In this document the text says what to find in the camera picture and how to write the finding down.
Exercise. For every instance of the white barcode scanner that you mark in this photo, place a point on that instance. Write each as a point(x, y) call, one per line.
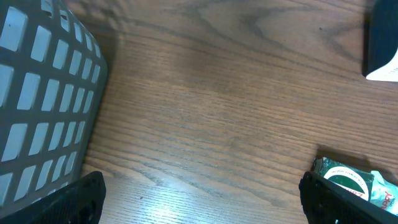
point(380, 57)

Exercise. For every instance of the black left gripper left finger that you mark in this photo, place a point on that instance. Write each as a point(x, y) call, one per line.
point(80, 202)

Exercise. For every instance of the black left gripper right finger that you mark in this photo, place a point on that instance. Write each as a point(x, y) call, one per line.
point(325, 202)

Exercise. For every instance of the dark mesh plastic basket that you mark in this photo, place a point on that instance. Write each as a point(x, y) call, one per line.
point(52, 79)

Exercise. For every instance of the round label dark packet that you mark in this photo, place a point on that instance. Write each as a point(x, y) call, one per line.
point(370, 186)

